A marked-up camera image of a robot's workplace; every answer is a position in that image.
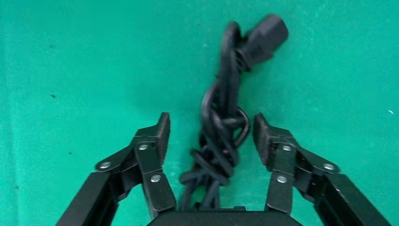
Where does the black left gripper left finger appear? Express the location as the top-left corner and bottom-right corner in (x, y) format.
(56, 112), (177, 226)

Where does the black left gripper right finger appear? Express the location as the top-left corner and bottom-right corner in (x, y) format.
(253, 113), (392, 226)

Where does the black power cord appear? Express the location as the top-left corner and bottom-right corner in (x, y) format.
(178, 14), (289, 211)

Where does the green table cloth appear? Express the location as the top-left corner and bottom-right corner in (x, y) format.
(0, 0), (399, 226)

